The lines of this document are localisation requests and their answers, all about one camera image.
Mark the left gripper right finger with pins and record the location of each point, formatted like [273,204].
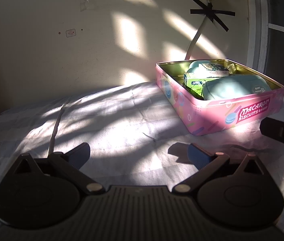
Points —
[208,165]

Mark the white window frame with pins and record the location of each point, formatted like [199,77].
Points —
[266,45]

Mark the small wall sticker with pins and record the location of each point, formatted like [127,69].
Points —
[70,33]

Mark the white bed sheet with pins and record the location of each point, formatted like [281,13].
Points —
[135,137]

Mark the teal plush toy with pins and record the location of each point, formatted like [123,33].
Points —
[196,63]

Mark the green blue small box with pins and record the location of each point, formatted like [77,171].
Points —
[195,83]

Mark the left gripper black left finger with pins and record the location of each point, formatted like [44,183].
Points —
[69,164]

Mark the black tape cross lower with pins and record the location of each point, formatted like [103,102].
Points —
[208,11]

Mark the light blue pouch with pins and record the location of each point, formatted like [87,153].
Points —
[234,86]

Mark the green toothpaste box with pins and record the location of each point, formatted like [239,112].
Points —
[209,70]

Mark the pink macaron biscuit tin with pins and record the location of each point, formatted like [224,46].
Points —
[208,116]

